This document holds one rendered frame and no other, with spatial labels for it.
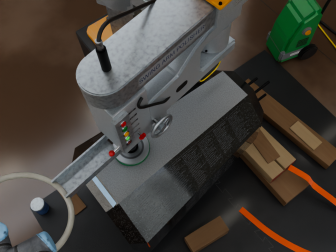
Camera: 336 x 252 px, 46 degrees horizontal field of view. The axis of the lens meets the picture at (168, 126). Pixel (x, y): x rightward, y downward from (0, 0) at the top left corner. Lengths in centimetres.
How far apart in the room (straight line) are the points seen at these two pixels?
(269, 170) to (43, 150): 180
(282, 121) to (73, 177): 184
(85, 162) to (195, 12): 94
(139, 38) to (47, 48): 233
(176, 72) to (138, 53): 34
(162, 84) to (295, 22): 174
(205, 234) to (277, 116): 113
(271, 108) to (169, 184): 131
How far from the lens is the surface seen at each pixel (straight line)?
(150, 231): 244
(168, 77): 192
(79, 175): 211
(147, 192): 234
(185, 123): 244
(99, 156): 212
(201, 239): 291
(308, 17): 339
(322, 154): 329
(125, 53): 165
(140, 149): 232
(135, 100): 171
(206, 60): 216
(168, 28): 171
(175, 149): 237
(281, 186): 310
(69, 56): 382
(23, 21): 422
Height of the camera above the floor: 300
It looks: 64 degrees down
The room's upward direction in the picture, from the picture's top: 5 degrees counter-clockwise
